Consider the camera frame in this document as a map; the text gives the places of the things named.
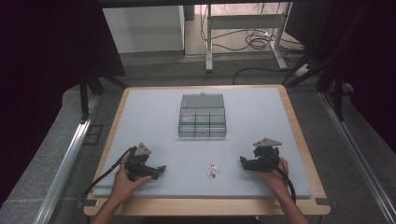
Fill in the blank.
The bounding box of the person's left hand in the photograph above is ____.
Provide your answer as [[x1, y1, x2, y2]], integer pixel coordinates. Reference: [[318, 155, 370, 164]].
[[111, 154, 153, 203]]

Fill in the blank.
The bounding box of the black metal stand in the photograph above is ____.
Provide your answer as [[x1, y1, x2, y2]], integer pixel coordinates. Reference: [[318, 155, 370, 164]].
[[281, 6, 368, 123], [78, 74, 129, 123]]

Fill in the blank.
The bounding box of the white desk frame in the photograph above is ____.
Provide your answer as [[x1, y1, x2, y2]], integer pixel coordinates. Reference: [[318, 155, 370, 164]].
[[205, 2, 292, 73]]

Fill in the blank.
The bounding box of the white cabinet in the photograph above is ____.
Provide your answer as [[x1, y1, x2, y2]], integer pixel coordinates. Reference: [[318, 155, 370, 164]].
[[102, 5, 186, 54]]

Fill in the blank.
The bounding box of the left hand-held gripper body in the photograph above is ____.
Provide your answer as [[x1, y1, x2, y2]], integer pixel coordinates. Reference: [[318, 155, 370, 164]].
[[124, 142, 154, 182]]

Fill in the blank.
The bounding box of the white foam mat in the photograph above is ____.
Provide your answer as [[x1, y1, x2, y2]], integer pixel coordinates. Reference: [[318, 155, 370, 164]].
[[92, 87, 314, 200]]

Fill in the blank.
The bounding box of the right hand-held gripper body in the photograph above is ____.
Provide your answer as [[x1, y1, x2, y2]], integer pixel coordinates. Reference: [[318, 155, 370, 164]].
[[252, 137, 283, 173]]

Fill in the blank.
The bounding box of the aluminium rail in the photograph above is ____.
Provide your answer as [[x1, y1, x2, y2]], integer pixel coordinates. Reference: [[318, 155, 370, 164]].
[[32, 92, 101, 224], [317, 91, 396, 224]]

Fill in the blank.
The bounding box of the black curtain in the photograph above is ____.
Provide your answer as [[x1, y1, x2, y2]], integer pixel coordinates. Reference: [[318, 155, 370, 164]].
[[284, 0, 396, 155], [0, 0, 127, 208]]

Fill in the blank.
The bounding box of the clear plastic compartment box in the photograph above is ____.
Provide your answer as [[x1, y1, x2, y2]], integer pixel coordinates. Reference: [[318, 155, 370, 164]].
[[177, 91, 228, 138]]

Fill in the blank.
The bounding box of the tangle of black floor cables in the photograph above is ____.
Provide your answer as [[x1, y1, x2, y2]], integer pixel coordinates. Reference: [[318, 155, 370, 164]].
[[199, 3, 307, 86]]

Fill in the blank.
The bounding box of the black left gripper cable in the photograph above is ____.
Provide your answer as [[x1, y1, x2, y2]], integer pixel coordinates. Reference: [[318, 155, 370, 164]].
[[78, 147, 137, 203]]

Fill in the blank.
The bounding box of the white power strip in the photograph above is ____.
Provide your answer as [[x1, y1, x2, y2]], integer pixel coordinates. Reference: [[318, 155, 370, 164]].
[[293, 63, 313, 77]]

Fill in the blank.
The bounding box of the wooden table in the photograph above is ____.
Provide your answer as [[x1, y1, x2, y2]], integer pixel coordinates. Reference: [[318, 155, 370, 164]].
[[82, 83, 332, 217]]

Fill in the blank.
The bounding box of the person's right hand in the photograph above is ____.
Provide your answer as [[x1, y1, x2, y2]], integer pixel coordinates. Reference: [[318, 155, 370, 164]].
[[254, 156, 290, 196]]

